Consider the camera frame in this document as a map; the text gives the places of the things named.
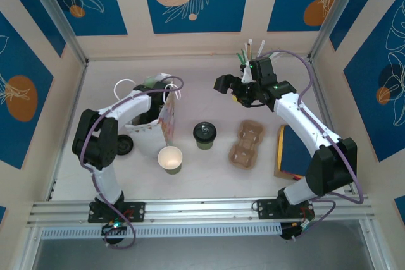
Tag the cartoon animal paper gift bag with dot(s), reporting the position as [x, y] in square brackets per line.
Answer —
[148, 140]

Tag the aluminium frame post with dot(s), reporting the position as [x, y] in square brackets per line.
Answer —
[60, 20]
[335, 14]

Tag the green paper cup black lid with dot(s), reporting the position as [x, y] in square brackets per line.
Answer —
[204, 132]

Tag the green straw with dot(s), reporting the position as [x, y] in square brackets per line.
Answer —
[243, 53]
[239, 57]

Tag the loose black plastic cup lid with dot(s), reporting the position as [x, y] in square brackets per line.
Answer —
[125, 146]

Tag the brown paper-wrapped straw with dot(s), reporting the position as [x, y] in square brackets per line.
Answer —
[249, 48]

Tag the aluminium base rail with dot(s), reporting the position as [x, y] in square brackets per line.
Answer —
[196, 210]

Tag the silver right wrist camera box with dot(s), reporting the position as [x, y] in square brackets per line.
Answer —
[246, 74]

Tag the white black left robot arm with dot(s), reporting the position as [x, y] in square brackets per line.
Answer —
[104, 184]

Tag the aluminium wall base strip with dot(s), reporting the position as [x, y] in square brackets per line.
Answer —
[202, 57]

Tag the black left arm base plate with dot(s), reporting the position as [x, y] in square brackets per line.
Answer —
[136, 211]

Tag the brown pulp cup carrier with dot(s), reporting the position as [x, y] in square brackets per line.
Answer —
[246, 143]

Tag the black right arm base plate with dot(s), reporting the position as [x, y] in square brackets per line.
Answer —
[267, 210]

